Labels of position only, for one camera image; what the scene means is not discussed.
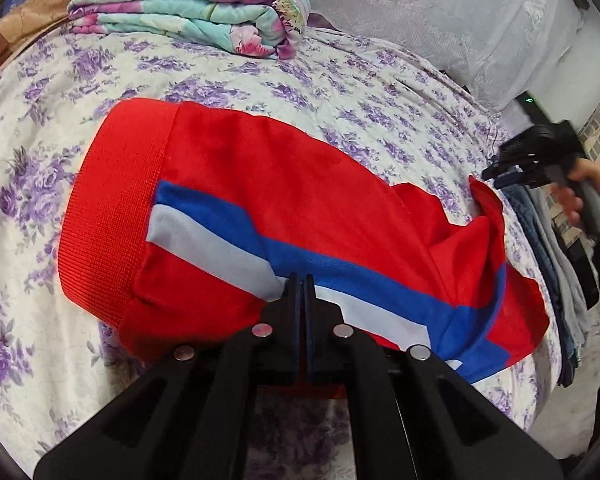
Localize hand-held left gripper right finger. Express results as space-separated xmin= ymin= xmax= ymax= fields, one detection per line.
xmin=304 ymin=274 xmax=565 ymax=480

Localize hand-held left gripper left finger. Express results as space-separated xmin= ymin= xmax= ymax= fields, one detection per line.
xmin=33 ymin=273 xmax=306 ymax=480

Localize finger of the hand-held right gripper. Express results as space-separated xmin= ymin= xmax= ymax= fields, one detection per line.
xmin=481 ymin=152 xmax=536 ymax=188

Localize red jacket with blue-white stripes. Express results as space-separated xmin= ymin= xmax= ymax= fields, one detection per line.
xmin=57 ymin=99 xmax=552 ymax=386

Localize person's right hand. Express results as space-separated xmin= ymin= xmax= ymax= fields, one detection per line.
xmin=551 ymin=160 xmax=600 ymax=228

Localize hanging grey and blue clothes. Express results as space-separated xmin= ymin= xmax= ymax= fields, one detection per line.
xmin=500 ymin=182 xmax=593 ymax=388

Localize white lace pillow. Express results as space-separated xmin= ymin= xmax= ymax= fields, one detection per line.
xmin=62 ymin=0 xmax=598 ymax=111

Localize purple floral bed sheet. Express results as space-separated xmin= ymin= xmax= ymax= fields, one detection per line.
xmin=0 ymin=20 xmax=563 ymax=480

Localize folded floral quilt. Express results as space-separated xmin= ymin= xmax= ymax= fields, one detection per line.
xmin=67 ymin=0 xmax=312 ymax=61

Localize brown cloth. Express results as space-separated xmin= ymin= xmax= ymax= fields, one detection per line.
xmin=0 ymin=0 xmax=112 ymax=86

